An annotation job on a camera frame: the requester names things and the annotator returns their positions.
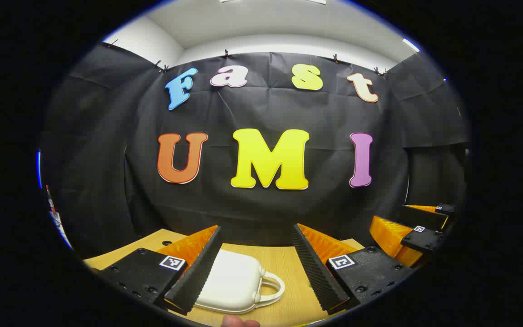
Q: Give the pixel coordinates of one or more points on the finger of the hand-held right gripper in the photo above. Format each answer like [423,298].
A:
[425,240]
[420,217]

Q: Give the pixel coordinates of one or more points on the ceiling light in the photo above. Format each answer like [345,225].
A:
[410,45]

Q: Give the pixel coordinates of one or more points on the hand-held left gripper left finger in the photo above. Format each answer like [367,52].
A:
[198,277]

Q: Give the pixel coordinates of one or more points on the black backdrop cloth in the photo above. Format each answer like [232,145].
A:
[107,159]

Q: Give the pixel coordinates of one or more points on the white printed board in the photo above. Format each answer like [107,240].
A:
[57,220]

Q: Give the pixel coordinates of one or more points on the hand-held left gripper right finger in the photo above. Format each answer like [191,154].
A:
[316,277]

